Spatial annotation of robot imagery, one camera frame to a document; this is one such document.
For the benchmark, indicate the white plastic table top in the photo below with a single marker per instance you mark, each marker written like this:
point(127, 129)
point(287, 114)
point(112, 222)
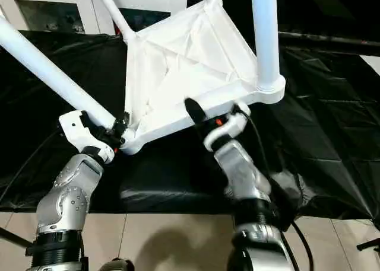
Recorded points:
point(193, 60)

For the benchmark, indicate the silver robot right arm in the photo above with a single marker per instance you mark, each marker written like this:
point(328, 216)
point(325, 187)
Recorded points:
point(240, 170)

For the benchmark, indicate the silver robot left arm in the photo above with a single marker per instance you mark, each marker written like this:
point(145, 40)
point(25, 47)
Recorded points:
point(71, 188)

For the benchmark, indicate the black work surface mat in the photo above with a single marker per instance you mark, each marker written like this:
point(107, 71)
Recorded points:
point(326, 119)

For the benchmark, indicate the white glass-door cabinet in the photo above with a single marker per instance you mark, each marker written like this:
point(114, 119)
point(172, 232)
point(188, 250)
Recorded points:
point(95, 4)

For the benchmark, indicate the brown round robot part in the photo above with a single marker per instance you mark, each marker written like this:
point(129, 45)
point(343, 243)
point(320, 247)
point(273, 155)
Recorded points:
point(117, 265)

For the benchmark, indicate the long dark metal rod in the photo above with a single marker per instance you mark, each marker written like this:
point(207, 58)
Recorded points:
point(326, 39)

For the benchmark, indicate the black backdrop cloth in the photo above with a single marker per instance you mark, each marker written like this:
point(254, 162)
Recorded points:
point(326, 7)

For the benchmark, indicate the white paper sheet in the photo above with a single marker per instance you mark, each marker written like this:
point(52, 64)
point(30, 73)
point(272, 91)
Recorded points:
point(372, 61)

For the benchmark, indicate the short black bar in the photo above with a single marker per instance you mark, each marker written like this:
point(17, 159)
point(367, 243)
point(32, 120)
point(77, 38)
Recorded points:
point(368, 245)

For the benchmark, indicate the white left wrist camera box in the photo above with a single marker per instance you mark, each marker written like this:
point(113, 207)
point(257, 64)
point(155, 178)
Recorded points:
point(74, 128)

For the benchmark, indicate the black folding table frame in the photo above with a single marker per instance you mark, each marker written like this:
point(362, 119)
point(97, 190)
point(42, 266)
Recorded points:
point(15, 237)

